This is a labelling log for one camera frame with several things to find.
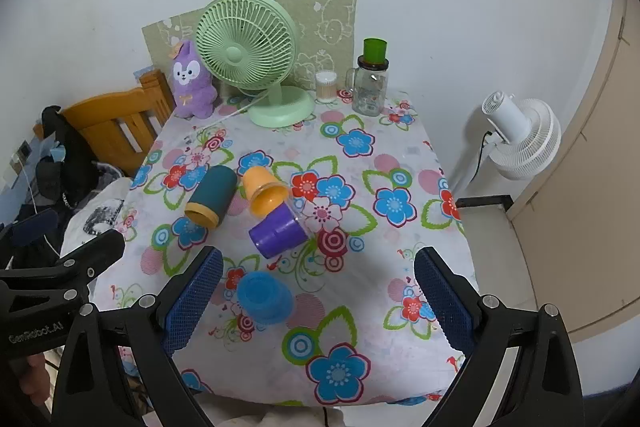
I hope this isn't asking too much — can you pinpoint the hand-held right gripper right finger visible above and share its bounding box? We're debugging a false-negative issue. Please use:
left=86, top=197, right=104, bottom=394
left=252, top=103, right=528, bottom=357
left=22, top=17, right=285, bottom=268
left=414, top=246, right=586, bottom=427

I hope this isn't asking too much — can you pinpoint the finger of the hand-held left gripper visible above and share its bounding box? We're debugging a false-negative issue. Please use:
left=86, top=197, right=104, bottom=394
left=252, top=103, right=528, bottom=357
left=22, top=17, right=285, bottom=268
left=50, top=229, right=126, bottom=280
left=0, top=209, right=60, bottom=249

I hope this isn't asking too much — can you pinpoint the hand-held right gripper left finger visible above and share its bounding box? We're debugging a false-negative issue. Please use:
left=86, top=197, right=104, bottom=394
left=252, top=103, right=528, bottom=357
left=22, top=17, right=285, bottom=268
left=52, top=246, right=224, bottom=427

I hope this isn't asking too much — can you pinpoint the purple plastic cup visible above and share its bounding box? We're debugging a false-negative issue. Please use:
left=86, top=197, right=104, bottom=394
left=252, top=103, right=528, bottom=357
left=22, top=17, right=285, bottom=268
left=248, top=203, right=310, bottom=258

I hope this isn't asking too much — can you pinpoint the dark teal cup orange rim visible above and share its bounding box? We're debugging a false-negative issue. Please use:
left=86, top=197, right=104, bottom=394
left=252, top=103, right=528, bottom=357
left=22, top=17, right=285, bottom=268
left=184, top=165, right=238, bottom=228

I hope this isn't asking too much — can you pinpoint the orange plastic cup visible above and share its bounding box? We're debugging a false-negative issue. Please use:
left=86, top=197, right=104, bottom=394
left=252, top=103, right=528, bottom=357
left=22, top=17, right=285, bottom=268
left=241, top=166, right=292, bottom=217

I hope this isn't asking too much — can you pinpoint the blue plastic cup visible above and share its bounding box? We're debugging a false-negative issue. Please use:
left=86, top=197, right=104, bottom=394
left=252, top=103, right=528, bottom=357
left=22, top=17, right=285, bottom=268
left=236, top=271, right=294, bottom=326

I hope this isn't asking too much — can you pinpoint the green plastic cup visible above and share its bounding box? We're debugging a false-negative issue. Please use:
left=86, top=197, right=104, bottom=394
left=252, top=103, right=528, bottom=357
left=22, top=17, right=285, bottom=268
left=363, top=38, right=389, bottom=64

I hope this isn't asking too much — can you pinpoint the person's left hand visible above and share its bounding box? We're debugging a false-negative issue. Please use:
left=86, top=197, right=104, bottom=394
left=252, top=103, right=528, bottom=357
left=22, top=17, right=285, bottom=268
left=19, top=353, right=53, bottom=408

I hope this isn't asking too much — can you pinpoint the white printed cloth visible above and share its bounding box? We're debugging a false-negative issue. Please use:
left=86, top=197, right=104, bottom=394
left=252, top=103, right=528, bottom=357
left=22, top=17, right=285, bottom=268
left=60, top=179, right=135, bottom=258

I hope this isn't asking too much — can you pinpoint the black clothing pile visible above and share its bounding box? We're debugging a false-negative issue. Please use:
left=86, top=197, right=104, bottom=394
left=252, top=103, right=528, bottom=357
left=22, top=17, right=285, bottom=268
left=34, top=106, right=103, bottom=210

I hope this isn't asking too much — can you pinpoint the floral tablecloth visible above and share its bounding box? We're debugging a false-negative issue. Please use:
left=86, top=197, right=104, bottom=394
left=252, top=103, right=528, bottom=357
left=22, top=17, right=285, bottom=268
left=92, top=89, right=481, bottom=408

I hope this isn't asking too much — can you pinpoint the orange wooden chair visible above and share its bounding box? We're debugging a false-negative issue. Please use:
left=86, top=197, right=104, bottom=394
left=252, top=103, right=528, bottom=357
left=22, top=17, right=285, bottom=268
left=62, top=68, right=176, bottom=178

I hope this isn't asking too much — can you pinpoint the beige wooden door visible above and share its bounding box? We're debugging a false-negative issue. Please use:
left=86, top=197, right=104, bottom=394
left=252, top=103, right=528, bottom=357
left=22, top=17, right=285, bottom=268
left=510, top=0, right=640, bottom=343

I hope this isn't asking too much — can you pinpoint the white standing fan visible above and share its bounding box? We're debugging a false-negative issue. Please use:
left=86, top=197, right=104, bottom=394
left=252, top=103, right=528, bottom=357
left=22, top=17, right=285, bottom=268
left=481, top=90, right=562, bottom=180

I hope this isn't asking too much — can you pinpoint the purple plush toy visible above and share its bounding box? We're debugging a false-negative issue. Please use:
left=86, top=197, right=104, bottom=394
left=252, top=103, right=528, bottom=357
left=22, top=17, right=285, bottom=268
left=170, top=39, right=219, bottom=120

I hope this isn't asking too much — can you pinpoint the glass mug jar with lid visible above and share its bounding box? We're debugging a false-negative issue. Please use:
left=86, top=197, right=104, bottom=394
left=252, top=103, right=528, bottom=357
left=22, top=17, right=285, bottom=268
left=345, top=55, right=391, bottom=116

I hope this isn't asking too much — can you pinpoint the cotton swab jar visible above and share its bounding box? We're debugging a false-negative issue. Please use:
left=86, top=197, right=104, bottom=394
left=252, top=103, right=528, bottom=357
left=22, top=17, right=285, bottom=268
left=314, top=70, right=339, bottom=102

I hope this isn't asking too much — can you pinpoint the green desk fan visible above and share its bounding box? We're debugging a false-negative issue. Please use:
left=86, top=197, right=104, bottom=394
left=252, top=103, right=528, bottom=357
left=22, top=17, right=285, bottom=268
left=195, top=0, right=317, bottom=128

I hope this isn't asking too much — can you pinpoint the black fan cable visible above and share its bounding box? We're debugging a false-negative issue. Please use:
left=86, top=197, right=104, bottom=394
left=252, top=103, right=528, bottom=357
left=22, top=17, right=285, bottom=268
left=470, top=132, right=495, bottom=194

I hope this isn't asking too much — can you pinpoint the white fan cable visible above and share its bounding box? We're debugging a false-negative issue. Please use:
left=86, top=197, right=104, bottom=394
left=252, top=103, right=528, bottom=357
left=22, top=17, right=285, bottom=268
left=187, top=94, right=271, bottom=142

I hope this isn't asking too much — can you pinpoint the green cartoon wall poster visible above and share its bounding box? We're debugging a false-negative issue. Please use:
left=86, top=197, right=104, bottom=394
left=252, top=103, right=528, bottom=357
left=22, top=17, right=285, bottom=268
left=141, top=0, right=358, bottom=94

